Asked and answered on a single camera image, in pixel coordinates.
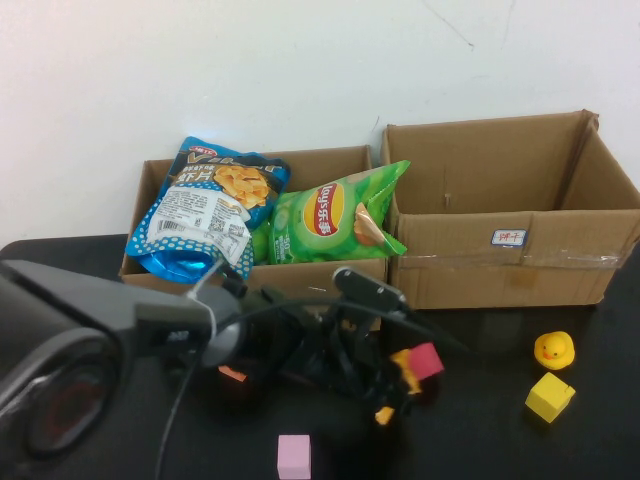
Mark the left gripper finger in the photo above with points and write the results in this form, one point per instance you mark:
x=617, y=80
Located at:
x=402, y=412
x=385, y=377

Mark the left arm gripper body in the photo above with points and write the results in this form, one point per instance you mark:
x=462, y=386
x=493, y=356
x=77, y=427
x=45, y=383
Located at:
x=300, y=345

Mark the yellow snack packet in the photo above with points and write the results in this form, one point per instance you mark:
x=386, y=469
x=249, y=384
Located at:
x=404, y=370

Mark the red foam cube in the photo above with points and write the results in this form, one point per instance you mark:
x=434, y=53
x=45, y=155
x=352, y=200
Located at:
x=427, y=360

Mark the blue Vikar shrimp chips bag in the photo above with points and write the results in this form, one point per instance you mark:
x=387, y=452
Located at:
x=200, y=215

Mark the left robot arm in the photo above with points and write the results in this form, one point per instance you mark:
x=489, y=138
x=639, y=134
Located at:
x=75, y=300

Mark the orange foam cube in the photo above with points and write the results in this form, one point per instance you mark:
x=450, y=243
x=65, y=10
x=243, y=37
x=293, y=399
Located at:
x=231, y=373

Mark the green Lay's chips bag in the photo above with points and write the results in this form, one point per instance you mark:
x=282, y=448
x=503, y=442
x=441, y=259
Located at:
x=310, y=235

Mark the pink foam cube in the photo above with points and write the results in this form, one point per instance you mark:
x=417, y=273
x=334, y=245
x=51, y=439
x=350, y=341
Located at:
x=294, y=457

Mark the cardboard box with white label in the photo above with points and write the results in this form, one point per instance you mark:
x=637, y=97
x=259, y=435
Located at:
x=475, y=280

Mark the yellow foam cube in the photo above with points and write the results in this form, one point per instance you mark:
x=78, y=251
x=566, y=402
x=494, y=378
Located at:
x=550, y=397

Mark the yellow rubber duck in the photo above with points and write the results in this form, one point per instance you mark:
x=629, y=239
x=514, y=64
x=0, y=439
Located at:
x=552, y=350

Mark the cardboard box with F2 print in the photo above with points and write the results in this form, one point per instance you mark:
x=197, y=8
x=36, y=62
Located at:
x=320, y=165

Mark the white label sticker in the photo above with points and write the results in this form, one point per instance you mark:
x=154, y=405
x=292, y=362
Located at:
x=509, y=237

